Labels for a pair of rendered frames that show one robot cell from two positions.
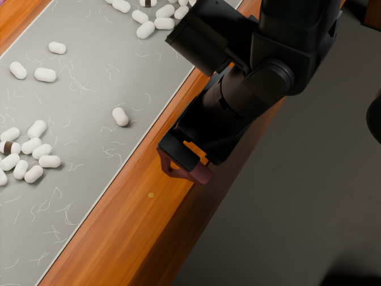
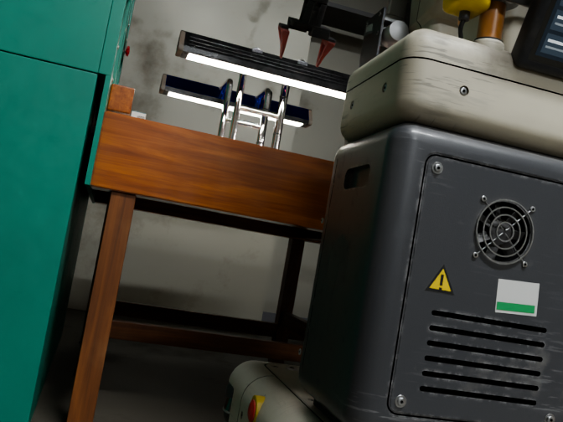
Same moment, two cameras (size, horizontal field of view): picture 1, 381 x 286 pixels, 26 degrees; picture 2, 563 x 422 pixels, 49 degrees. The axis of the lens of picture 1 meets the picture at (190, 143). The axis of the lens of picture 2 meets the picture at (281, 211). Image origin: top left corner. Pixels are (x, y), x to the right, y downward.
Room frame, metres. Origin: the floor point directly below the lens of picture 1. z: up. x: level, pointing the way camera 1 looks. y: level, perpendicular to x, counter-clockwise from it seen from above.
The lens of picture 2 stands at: (-0.49, -1.12, 0.49)
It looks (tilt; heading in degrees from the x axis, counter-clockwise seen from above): 4 degrees up; 46
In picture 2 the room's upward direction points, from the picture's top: 10 degrees clockwise
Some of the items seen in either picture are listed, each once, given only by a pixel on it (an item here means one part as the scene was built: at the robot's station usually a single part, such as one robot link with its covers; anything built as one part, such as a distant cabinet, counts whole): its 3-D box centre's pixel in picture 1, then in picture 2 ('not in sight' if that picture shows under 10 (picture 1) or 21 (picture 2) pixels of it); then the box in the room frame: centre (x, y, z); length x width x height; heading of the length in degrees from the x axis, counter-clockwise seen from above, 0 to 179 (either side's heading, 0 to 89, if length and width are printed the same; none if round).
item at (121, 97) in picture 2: not in sight; (119, 108); (0.36, 0.47, 0.83); 0.30 x 0.06 x 0.07; 61
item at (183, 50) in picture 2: not in sight; (276, 67); (0.78, 0.31, 1.08); 0.62 x 0.08 x 0.07; 151
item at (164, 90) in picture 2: not in sight; (238, 100); (1.05, 0.80, 1.08); 0.62 x 0.08 x 0.07; 151
